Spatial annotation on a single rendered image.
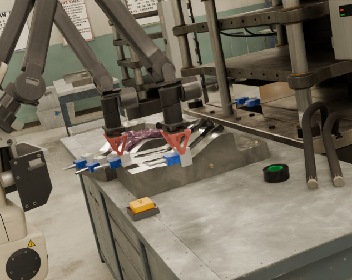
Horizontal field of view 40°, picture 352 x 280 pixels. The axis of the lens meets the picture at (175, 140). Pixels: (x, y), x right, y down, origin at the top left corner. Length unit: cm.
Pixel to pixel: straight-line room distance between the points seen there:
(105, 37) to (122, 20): 737
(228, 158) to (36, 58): 73
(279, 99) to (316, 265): 133
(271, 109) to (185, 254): 132
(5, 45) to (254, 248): 110
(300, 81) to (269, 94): 46
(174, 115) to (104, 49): 739
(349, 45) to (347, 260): 89
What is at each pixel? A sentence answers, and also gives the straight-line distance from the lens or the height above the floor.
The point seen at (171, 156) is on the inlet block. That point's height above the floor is 95.
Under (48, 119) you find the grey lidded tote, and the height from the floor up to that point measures 17.
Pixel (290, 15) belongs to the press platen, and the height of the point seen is 127.
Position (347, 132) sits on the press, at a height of 78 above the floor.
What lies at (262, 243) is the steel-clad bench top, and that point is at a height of 80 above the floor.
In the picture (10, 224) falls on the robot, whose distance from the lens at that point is 152.
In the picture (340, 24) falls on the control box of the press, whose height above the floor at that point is 120.
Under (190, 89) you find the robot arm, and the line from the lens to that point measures 147.
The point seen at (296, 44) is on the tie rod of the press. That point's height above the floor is 116.
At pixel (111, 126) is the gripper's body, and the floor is 102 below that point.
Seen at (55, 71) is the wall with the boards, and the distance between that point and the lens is 875.
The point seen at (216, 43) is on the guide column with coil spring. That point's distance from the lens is 260.
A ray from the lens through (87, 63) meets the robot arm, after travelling 174.
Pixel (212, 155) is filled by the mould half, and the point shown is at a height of 87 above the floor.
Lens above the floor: 134
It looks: 14 degrees down
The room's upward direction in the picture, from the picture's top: 11 degrees counter-clockwise
